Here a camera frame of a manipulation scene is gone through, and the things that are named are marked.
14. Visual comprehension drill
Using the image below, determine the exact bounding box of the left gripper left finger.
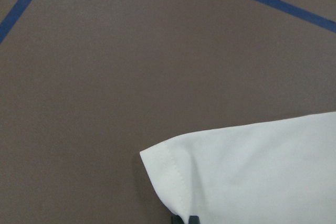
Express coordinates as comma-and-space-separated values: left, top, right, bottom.
172, 215, 183, 224

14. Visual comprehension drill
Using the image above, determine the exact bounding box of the cream cat print t-shirt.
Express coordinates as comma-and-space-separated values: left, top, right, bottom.
140, 112, 335, 223

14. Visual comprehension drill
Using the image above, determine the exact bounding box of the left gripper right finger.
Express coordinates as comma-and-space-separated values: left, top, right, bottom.
188, 216, 200, 224

